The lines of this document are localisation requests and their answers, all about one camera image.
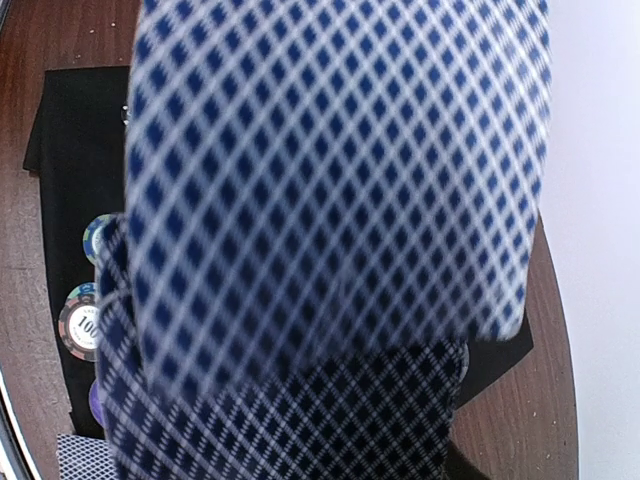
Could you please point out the mixed colour chip stack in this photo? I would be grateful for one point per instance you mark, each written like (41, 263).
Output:
(77, 322)

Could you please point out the purple small blind button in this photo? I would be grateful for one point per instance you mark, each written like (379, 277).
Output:
(95, 405)

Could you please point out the black poker play mat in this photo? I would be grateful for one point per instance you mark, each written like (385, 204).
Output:
(76, 146)

